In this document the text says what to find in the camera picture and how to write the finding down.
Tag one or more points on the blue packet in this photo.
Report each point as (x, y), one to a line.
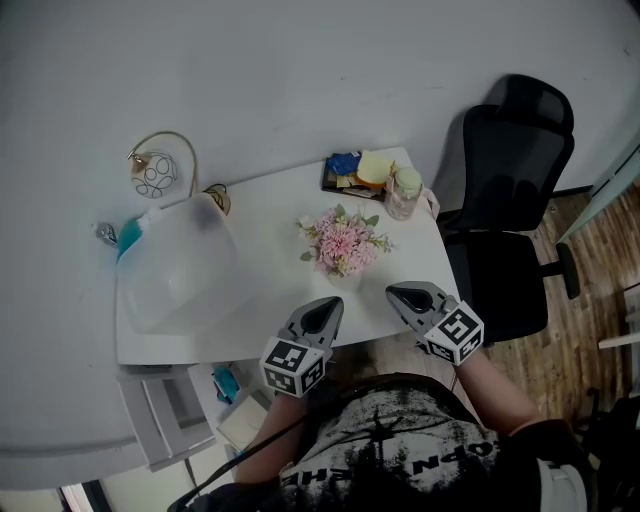
(344, 163)

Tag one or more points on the black office chair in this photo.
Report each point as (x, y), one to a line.
(500, 200)

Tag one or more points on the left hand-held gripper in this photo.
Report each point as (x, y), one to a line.
(292, 365)

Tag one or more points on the gold lamp with globe shade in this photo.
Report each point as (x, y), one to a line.
(155, 172)

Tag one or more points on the teal plastic package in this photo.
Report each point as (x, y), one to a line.
(226, 382)

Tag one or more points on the white desk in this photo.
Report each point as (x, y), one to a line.
(270, 220)

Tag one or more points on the blue spray bottle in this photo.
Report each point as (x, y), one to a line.
(131, 235)

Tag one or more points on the black tray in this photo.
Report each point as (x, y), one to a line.
(330, 186)

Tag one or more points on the person's black printed t-shirt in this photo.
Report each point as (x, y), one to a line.
(400, 450)

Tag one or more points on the window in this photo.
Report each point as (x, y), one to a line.
(75, 497)

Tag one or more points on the glass partition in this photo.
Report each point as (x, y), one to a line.
(610, 190)

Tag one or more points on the pale yellow pad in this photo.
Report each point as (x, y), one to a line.
(375, 166)

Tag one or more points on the pink flowers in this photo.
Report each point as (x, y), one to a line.
(342, 247)

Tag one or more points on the clear glass jar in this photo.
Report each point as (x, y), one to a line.
(402, 195)

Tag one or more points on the person's right forearm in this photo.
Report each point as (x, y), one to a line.
(495, 395)

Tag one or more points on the black bag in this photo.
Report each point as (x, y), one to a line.
(617, 445)

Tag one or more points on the person's left forearm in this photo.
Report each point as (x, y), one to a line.
(275, 435)

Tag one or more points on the clear plastic water bottle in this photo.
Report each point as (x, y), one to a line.
(106, 233)

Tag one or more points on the white wooden chair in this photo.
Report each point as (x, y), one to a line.
(155, 420)

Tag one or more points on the white waist pouch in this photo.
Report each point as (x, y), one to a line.
(562, 485)

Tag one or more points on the white cardboard box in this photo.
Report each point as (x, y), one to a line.
(245, 422)

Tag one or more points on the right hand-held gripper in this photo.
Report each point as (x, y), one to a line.
(455, 332)

